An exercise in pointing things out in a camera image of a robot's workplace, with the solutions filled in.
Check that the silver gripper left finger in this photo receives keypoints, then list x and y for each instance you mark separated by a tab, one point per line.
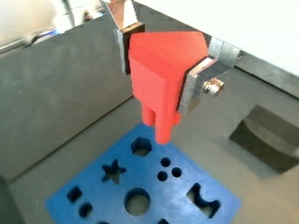
123	14

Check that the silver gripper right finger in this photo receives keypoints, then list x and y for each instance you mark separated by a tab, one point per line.
200	79

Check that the black foam block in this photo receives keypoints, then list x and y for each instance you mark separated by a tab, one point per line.
269	138

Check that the red three prong object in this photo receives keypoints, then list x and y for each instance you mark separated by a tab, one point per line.
160	57

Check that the blue shape sorter board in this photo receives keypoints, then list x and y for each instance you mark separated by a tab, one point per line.
143	183

